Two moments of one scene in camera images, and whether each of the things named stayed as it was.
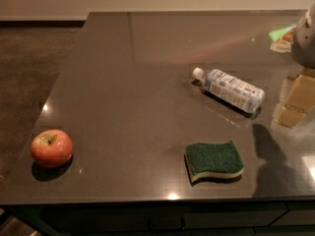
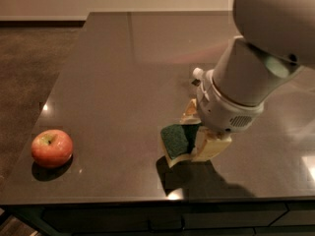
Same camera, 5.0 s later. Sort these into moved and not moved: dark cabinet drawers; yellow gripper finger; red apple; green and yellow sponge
Moved: yellow gripper finger; green and yellow sponge
Not moved: red apple; dark cabinet drawers
